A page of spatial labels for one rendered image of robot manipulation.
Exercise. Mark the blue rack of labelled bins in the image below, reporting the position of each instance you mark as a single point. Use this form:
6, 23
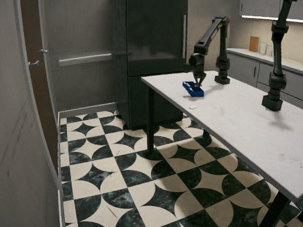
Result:
192, 90

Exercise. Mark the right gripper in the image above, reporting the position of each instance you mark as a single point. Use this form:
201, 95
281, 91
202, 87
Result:
200, 76

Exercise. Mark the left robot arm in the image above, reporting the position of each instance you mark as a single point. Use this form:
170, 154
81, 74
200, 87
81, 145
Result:
277, 80

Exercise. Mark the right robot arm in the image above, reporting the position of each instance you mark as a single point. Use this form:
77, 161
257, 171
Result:
201, 47

